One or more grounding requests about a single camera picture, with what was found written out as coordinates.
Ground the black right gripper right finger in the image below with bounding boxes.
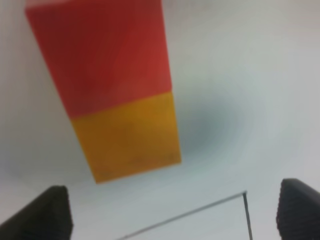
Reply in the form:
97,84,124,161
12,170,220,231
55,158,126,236
276,178,320,240

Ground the red cube block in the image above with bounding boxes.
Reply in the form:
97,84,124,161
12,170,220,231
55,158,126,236
25,0,172,118

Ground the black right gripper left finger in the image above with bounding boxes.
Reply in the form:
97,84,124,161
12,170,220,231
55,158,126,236
0,185,74,240

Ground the orange cube block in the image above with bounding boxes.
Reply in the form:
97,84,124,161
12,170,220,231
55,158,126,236
71,92,182,183

